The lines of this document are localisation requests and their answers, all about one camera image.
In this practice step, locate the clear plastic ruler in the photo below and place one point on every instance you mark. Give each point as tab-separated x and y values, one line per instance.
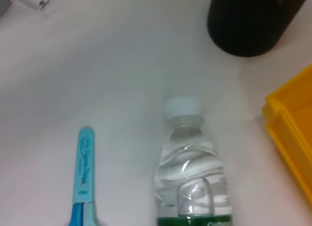
39	0

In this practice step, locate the blue scissors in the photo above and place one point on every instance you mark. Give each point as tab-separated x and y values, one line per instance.
84	167

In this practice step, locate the clear water bottle green label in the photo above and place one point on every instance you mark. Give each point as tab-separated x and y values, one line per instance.
190	162

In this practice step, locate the yellow plastic bin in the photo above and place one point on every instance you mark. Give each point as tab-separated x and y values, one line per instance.
292	128

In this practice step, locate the black mesh pen holder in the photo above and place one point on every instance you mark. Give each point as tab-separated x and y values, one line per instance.
253	21

